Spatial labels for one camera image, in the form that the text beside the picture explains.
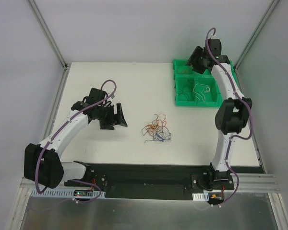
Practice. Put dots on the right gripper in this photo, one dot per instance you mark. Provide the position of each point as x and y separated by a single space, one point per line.
201 62

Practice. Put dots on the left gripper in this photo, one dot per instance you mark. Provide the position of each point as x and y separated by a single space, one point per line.
113 117

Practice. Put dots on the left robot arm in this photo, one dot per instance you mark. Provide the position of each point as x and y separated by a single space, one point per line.
42 161

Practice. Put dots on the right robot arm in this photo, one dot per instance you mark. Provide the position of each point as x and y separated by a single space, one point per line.
232 116

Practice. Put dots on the green compartment bin tray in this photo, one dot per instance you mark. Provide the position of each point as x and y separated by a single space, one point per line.
193 89

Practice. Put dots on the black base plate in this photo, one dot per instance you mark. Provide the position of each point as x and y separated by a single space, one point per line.
146 181

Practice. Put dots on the left white cable duct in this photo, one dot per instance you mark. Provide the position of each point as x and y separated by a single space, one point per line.
69 193

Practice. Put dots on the white cable duct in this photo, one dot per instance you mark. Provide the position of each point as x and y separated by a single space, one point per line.
200 196
69 193

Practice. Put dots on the right white cable duct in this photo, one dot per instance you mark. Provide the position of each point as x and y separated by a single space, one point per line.
200 196

